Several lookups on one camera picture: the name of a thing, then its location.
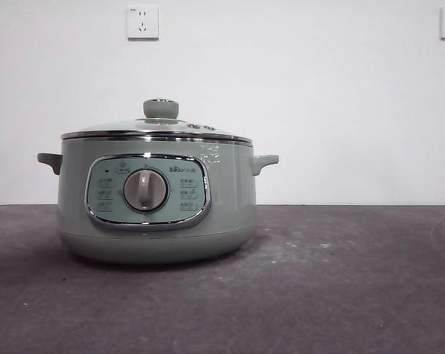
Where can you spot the glass lid with green knob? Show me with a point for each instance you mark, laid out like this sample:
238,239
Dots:
161,108

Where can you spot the pale green electric cooking pot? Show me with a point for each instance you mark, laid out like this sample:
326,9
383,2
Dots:
226,203

